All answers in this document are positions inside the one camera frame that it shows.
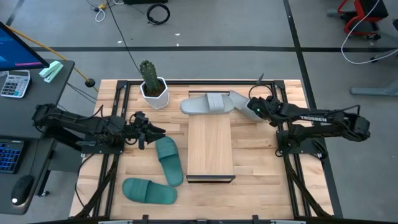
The grey desk calculator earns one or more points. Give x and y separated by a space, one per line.
15 84

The grey metal desk foot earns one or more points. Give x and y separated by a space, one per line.
373 91

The black computer mouse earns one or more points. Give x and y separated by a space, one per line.
22 189

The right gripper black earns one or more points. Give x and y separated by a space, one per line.
256 109

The white plant pot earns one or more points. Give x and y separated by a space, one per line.
158 101

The green rubber slide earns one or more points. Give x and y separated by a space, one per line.
169 161
149 191

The backlit black keyboard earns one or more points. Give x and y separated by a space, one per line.
11 157

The red and black cart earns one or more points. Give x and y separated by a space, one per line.
373 9

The computer monitor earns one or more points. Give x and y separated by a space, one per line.
15 49

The black aluminium table frame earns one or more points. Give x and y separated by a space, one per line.
186 82

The grey rubber slide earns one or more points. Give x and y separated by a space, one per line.
205 104
241 102

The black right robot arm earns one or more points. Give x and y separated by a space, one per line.
311 118

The black desk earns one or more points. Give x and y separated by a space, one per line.
18 118

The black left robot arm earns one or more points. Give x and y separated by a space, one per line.
84 123

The wooden shelf with black frame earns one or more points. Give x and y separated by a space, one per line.
210 143

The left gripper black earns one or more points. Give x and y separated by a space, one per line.
141 130

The green cactus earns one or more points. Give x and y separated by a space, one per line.
149 74

